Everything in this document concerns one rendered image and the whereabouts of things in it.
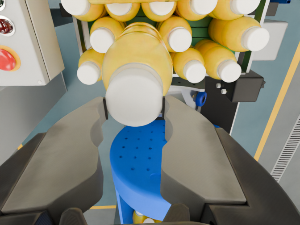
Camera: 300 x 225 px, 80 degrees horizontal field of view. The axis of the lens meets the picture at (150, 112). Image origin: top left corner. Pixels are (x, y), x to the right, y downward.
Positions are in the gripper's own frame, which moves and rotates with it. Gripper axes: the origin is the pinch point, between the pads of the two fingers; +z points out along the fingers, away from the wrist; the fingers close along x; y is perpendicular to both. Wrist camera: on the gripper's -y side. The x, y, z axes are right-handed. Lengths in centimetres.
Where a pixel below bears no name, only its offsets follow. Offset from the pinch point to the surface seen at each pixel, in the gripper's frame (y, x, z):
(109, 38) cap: -0.6, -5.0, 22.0
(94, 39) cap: -0.4, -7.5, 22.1
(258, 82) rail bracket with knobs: 11.2, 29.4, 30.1
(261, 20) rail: -2.3, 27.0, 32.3
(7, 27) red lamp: -2.6, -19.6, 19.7
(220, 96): 57, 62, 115
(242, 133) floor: 107, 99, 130
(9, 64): 3.0, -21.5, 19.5
